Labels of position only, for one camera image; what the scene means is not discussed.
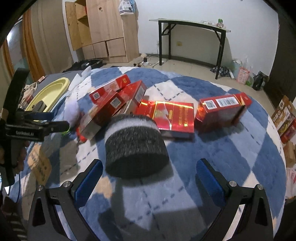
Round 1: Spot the white dome light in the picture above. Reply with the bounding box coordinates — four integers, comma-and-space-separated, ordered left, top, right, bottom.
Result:
63, 98, 80, 128

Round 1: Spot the red silver cigarette carton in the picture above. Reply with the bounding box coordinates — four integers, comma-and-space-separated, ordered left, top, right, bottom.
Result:
79, 90, 125, 140

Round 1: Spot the Double Happiness red carton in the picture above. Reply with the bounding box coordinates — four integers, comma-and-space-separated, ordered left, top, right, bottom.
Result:
89, 74, 131, 103

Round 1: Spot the red barcode cigarette box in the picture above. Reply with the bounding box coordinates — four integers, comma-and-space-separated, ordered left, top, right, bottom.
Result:
195, 92, 252, 132

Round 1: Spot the black foam roll white band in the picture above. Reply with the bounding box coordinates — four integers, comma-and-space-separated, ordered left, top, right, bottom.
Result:
104, 114, 170, 179

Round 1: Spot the glossy red carton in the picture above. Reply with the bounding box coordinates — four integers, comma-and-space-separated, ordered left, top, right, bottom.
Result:
135, 100, 195, 139

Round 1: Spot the person's left hand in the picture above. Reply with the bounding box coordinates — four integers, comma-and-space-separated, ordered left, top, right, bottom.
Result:
1, 139, 30, 176

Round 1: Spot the yellow oval plastic tray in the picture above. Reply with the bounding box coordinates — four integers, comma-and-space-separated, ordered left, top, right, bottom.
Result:
25, 77, 70, 112

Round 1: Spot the wooden wardrobe cabinet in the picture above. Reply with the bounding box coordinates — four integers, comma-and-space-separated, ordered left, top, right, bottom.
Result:
65, 1, 140, 63

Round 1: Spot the dark brown door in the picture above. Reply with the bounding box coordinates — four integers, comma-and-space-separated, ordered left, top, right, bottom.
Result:
264, 8, 295, 107

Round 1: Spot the pink plastic bag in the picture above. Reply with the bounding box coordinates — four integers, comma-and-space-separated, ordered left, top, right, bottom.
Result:
236, 66, 250, 85

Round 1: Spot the black folding table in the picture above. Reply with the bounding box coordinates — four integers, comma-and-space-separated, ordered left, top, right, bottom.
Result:
151, 18, 231, 79

